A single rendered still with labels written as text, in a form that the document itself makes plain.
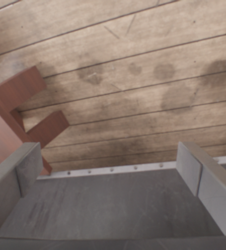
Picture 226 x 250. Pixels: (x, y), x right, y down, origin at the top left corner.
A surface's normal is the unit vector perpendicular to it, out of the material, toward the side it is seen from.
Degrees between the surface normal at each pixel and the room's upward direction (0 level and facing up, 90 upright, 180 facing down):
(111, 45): 0
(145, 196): 90
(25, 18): 0
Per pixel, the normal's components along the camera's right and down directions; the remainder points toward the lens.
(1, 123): -0.10, 0.66
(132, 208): -0.27, -0.74
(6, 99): 0.71, 0.26
